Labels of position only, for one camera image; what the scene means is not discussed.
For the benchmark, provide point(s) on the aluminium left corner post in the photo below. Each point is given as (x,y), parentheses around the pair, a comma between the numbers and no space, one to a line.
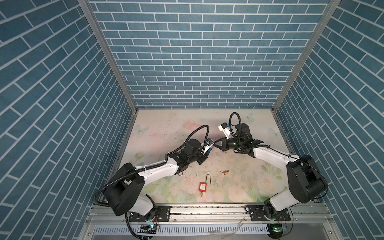
(92,20)

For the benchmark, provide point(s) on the aluminium corner post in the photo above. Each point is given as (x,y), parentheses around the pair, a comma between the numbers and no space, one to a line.
(318,30)
(92,20)

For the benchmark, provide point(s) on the aluminium right corner post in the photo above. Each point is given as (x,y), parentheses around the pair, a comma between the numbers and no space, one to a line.
(318,30)

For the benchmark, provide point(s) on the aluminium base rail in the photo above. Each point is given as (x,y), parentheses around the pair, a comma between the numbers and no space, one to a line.
(219,221)

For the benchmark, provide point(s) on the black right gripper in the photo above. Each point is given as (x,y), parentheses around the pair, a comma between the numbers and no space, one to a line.
(223,144)

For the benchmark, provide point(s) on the red safety padlock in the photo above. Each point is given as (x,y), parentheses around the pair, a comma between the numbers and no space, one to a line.
(203,186)

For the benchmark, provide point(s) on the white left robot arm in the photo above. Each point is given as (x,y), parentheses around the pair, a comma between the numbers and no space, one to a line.
(124,191)

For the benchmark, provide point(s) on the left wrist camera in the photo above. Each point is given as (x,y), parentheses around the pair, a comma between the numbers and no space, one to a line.
(208,146)

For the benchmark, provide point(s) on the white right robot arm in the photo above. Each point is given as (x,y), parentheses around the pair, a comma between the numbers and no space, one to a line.
(305,181)

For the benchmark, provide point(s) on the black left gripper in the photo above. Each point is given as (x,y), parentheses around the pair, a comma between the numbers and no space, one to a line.
(204,157)

